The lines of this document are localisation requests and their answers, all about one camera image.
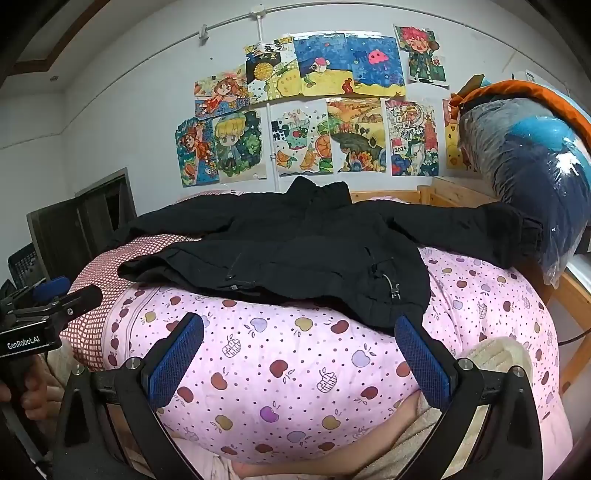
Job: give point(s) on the autumn landscape drawing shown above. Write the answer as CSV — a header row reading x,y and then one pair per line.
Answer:
x,y
357,130

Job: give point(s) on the pineapple yellow drawing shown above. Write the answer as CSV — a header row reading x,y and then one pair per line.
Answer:
x,y
272,71

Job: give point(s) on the swimming girl drawing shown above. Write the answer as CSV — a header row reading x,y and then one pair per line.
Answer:
x,y
196,154

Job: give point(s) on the blond boy drawing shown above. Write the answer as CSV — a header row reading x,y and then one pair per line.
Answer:
x,y
239,147

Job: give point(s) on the plastic bag of clothes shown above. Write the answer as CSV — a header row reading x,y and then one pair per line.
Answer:
x,y
536,162

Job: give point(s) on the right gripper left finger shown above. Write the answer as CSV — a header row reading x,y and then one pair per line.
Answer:
x,y
143,385

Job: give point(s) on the pink apple-print quilt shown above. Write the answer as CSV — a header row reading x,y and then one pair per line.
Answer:
x,y
292,382

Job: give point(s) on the blue sea jellyfish drawing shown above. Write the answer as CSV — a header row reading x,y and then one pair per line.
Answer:
x,y
349,63

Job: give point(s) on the black padded jacket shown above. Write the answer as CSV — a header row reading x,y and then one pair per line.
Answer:
x,y
315,244

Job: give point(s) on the yellow bear drawing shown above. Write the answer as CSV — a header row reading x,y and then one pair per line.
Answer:
x,y
455,157

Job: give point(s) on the white wall conduit pipe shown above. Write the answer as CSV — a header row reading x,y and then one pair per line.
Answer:
x,y
121,110

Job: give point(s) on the red-haired character drawing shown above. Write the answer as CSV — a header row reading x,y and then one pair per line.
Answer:
x,y
424,63

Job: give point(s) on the juice and oranges drawing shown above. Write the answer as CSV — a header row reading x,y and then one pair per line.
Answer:
x,y
302,142

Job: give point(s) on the dark wardrobe cabinet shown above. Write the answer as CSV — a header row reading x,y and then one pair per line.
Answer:
x,y
66,236

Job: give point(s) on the cream fleece blanket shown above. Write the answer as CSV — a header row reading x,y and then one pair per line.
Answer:
x,y
497,355

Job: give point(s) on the orange-haired girl drawing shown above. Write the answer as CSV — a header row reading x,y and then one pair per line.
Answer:
x,y
221,94

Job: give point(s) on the wooden bed frame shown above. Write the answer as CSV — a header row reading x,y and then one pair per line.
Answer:
x,y
570,292

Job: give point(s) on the person's left hand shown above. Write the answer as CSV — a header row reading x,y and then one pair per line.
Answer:
x,y
34,400

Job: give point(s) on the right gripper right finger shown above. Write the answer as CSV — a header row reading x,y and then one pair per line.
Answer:
x,y
454,387

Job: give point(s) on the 2024 dragon drawing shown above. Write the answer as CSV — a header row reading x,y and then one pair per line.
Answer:
x,y
413,137

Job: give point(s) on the orange fabric on bag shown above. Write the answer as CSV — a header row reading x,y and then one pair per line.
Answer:
x,y
560,105

